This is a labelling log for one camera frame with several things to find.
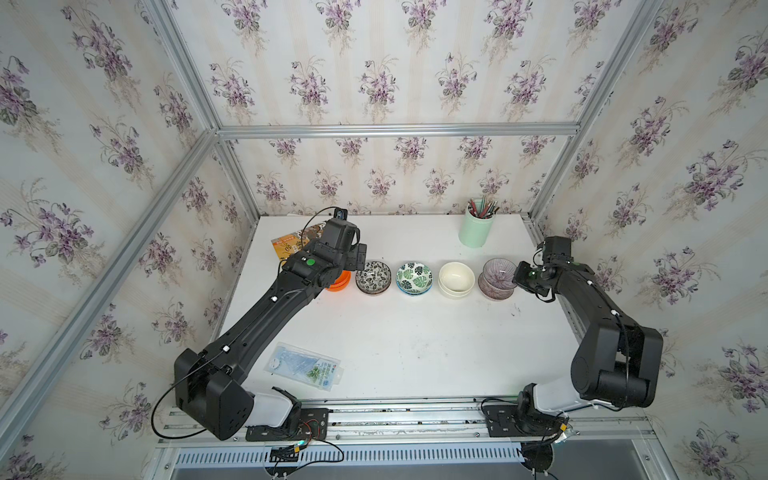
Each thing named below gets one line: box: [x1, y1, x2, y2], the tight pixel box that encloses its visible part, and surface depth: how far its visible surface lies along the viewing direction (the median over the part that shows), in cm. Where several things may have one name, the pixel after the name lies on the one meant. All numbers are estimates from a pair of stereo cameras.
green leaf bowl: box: [396, 262, 433, 296], surface depth 100 cm
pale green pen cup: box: [458, 198, 496, 248], surface depth 107 cm
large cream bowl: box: [437, 261, 475, 298], surface depth 96 cm
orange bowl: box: [326, 270, 352, 293], surface depth 95 cm
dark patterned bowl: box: [355, 260, 392, 295], surface depth 100 cm
